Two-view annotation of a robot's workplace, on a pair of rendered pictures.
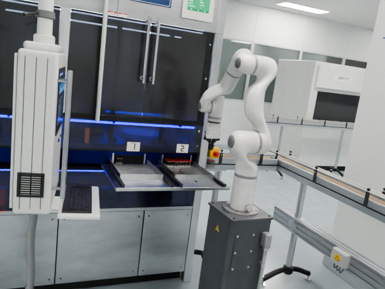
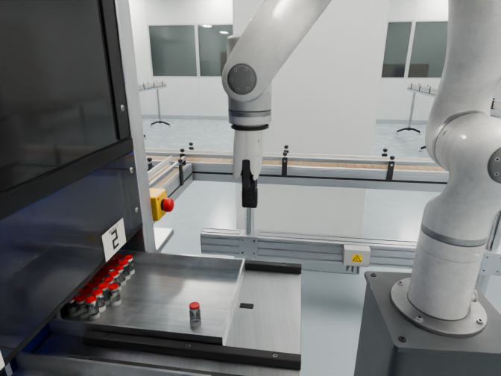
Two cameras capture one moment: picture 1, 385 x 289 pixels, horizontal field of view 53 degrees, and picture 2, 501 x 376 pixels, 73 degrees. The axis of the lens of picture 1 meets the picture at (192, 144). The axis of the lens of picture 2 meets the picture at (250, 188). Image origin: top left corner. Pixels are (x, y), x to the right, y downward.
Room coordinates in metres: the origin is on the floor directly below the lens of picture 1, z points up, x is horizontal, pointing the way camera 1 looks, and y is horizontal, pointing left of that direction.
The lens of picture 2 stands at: (1.95, 0.46, 1.37)
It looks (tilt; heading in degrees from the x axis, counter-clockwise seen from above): 20 degrees down; 302
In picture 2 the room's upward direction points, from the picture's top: straight up
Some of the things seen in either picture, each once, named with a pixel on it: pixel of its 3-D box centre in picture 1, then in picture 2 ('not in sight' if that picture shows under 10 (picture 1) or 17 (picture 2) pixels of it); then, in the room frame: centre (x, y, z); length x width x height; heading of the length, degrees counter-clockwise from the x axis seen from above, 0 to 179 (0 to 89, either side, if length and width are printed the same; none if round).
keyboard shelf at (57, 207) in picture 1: (72, 200); not in sight; (1.92, 0.60, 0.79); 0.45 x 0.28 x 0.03; 16
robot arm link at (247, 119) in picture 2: (214, 119); (250, 116); (2.31, -0.12, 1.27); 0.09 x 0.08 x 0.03; 114
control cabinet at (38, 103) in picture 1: (40, 122); not in sight; (1.89, 0.77, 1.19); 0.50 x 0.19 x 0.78; 16
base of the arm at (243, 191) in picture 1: (243, 192); (443, 270); (1.93, -0.30, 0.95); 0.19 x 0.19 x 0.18
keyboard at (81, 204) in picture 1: (78, 196); not in sight; (1.93, 0.57, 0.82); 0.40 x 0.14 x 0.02; 16
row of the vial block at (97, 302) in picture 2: (179, 164); (112, 284); (2.55, 0.07, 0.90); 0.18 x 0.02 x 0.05; 114
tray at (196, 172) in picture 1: (184, 169); (159, 291); (2.45, 0.03, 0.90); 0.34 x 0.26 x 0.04; 24
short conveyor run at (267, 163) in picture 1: (236, 157); (148, 190); (2.91, -0.36, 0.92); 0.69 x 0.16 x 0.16; 114
